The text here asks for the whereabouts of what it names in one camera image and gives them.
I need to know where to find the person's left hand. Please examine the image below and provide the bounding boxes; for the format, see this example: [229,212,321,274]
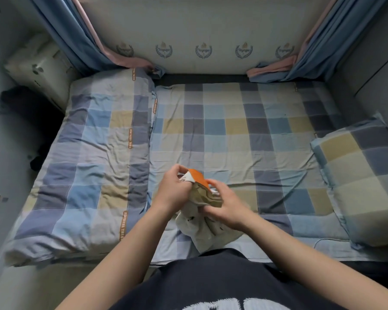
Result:
[150,164,196,215]

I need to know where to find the person's right hand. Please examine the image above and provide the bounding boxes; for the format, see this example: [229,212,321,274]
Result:
[203,179,257,232]

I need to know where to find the beige jeans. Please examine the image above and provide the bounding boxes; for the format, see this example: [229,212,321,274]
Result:
[172,167,247,254]

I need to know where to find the person's right forearm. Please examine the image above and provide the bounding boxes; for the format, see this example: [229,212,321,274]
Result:
[241,213,388,310]

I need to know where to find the person's left forearm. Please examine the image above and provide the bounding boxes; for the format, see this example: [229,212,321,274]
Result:
[57,202,175,310]

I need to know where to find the person's dark shirt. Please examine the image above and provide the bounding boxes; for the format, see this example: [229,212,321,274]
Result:
[110,250,347,310]

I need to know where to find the bed with plaid sheet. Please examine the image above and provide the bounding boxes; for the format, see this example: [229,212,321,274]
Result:
[3,68,388,267]

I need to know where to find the plaid quilt with orange tags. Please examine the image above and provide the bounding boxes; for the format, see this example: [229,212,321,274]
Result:
[3,68,157,267]

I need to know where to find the plaid pillow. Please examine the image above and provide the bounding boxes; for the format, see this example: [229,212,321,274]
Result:
[310,113,388,249]

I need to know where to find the blue curtain with pink lining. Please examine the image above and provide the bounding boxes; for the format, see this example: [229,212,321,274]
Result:
[29,0,166,78]
[247,0,388,84]

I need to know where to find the grey padded headboard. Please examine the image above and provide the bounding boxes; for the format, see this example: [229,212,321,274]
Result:
[329,0,388,140]

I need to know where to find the white cable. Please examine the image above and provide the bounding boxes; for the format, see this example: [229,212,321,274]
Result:
[312,237,353,251]

